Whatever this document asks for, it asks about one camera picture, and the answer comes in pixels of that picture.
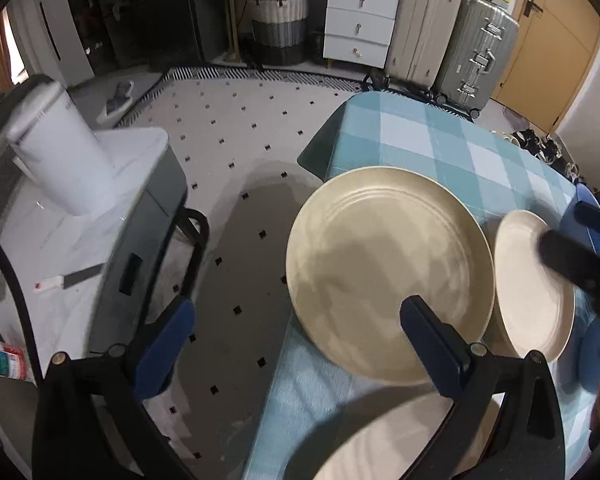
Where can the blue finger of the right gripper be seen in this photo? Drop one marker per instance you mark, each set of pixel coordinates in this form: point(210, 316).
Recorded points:
point(571, 260)
point(587, 215)

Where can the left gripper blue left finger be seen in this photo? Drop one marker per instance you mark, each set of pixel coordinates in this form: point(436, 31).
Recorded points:
point(146, 368)

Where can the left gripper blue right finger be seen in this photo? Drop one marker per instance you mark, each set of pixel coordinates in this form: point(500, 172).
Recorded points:
point(450, 362)

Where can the cream plate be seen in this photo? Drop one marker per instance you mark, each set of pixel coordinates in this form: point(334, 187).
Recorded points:
point(534, 307)
point(366, 240)
point(387, 446)

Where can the blue bowl front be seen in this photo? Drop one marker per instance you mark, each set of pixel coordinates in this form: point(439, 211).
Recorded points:
point(589, 358)

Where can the grey white side cabinet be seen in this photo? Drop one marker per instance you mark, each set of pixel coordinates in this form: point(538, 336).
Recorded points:
point(88, 280)

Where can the teal checked tablecloth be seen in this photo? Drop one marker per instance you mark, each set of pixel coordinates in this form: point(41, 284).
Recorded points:
point(313, 405)

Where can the plastic water bottle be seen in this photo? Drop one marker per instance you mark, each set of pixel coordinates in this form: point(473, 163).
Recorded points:
point(13, 364)

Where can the wooden door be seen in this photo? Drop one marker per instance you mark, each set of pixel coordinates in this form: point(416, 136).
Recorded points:
point(556, 47)

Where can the white electric kettle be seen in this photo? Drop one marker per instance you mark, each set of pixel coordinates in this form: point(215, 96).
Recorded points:
point(61, 152)

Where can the silver hard suitcase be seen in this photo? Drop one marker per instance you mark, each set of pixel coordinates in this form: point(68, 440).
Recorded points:
point(480, 46)

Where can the beige hard suitcase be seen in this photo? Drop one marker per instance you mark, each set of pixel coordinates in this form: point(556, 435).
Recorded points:
point(421, 35)

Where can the woven laundry basket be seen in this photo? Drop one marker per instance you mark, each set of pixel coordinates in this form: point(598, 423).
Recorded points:
point(279, 30)

